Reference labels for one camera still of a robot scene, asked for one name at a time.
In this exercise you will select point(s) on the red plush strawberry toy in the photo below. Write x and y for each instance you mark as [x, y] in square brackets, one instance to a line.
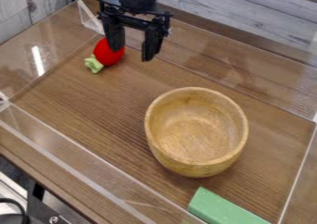
[103, 56]

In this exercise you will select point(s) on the clear acrylic corner bracket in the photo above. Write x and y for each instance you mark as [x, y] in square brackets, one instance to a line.
[89, 19]

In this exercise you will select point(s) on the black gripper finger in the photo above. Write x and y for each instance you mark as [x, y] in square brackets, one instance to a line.
[115, 33]
[153, 39]

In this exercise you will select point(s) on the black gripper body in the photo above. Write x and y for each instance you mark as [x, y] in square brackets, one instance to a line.
[118, 16]

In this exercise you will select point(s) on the green foam block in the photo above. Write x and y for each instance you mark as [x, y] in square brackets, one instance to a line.
[216, 210]

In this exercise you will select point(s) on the black table leg bracket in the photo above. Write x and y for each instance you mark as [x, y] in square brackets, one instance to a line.
[47, 209]

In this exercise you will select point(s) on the wooden bowl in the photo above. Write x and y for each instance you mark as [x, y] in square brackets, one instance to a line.
[197, 131]

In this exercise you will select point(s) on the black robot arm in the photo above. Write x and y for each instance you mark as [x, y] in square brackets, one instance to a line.
[140, 4]

